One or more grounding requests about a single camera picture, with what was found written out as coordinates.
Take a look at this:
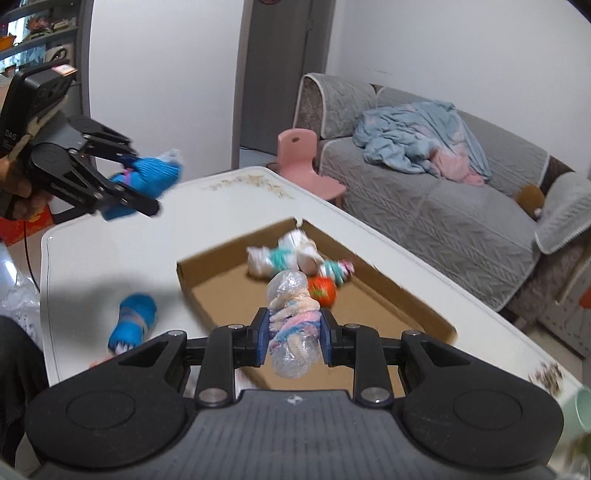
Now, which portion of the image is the clear plastic bag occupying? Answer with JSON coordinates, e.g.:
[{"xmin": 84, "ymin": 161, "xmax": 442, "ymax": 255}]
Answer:
[{"xmin": 0, "ymin": 270, "xmax": 42, "ymax": 333}]

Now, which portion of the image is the pink plastic chair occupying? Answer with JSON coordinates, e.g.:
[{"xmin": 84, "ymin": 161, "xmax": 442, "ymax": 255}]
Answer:
[{"xmin": 277, "ymin": 128, "xmax": 347, "ymax": 206}]

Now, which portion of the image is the person's left hand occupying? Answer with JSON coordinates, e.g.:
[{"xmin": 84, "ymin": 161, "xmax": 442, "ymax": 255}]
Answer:
[{"xmin": 0, "ymin": 154, "xmax": 54, "ymax": 222}]

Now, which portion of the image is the pink cloth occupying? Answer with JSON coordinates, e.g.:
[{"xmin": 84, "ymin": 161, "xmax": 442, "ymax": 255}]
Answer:
[{"xmin": 429, "ymin": 138, "xmax": 485, "ymax": 186}]

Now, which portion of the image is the grey quilted sofa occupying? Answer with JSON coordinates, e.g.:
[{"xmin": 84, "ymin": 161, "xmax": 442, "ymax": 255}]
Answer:
[{"xmin": 293, "ymin": 73, "xmax": 591, "ymax": 333}]

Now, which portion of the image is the blue yarn ball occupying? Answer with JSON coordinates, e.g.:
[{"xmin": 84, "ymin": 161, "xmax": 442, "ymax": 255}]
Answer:
[
  {"xmin": 99, "ymin": 148, "xmax": 184, "ymax": 221},
  {"xmin": 107, "ymin": 293, "xmax": 158, "ymax": 356}
]

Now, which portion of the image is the brown plush toy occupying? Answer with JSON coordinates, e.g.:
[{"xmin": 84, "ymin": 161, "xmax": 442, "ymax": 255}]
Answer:
[{"xmin": 515, "ymin": 184, "xmax": 546, "ymax": 221}]

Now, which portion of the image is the grey shelf unit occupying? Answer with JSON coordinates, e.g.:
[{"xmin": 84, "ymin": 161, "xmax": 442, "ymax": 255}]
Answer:
[{"xmin": 0, "ymin": 0, "xmax": 95, "ymax": 116}]

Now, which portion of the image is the grey door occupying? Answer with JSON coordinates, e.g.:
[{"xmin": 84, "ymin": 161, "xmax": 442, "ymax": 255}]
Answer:
[{"xmin": 231, "ymin": 0, "xmax": 340, "ymax": 169}]

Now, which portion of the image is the pastel yarn ball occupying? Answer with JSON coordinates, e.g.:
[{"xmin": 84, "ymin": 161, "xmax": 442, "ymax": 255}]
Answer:
[{"xmin": 265, "ymin": 271, "xmax": 322, "ymax": 380}]

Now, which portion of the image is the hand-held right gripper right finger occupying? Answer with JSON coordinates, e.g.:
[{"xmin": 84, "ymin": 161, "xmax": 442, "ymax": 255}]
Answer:
[{"xmin": 320, "ymin": 308, "xmax": 476, "ymax": 408}]

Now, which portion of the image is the black cable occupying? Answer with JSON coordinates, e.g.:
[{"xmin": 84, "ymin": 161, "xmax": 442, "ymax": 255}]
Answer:
[{"xmin": 21, "ymin": 219, "xmax": 42, "ymax": 296}]

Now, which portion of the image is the teal pink white yarn bundle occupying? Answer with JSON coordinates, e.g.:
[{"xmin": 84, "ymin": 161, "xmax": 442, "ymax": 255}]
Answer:
[{"xmin": 318, "ymin": 260, "xmax": 355, "ymax": 284}]

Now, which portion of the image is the orange yarn ball green band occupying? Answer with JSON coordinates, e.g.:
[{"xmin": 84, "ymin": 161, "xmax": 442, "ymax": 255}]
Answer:
[{"xmin": 307, "ymin": 276, "xmax": 338, "ymax": 308}]

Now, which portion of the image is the light green cup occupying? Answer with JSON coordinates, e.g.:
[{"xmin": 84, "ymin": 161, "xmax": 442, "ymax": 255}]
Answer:
[{"xmin": 561, "ymin": 387, "xmax": 591, "ymax": 446}]

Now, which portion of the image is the light blue blanket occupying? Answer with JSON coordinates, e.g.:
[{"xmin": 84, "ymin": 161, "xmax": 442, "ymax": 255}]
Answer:
[{"xmin": 353, "ymin": 100, "xmax": 492, "ymax": 183}]

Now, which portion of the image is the brown cardboard box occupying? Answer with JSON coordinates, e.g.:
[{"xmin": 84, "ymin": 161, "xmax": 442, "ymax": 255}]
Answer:
[{"xmin": 176, "ymin": 217, "xmax": 458, "ymax": 400}]

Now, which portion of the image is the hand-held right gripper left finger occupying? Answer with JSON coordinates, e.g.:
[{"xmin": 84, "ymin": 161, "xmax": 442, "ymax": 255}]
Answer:
[{"xmin": 113, "ymin": 308, "xmax": 271, "ymax": 409}]

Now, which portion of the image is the grey quilted armrest cover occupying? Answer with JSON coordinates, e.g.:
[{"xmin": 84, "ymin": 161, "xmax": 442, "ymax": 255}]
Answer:
[{"xmin": 534, "ymin": 172, "xmax": 591, "ymax": 254}]

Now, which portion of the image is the pile of seed shells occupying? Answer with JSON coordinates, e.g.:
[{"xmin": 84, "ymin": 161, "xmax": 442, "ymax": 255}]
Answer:
[{"xmin": 529, "ymin": 362, "xmax": 565, "ymax": 395}]

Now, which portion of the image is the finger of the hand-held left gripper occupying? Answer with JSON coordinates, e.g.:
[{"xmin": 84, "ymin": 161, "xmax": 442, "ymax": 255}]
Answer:
[
  {"xmin": 46, "ymin": 154, "xmax": 161, "ymax": 217},
  {"xmin": 73, "ymin": 119, "xmax": 139, "ymax": 164}
]

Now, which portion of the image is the red box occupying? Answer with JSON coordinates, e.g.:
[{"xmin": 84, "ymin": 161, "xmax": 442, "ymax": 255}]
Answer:
[{"xmin": 0, "ymin": 203, "xmax": 54, "ymax": 245}]

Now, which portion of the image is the white and teal yarn bundle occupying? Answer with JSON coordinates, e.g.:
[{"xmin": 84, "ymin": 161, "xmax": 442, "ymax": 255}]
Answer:
[{"xmin": 246, "ymin": 244, "xmax": 301, "ymax": 280}]

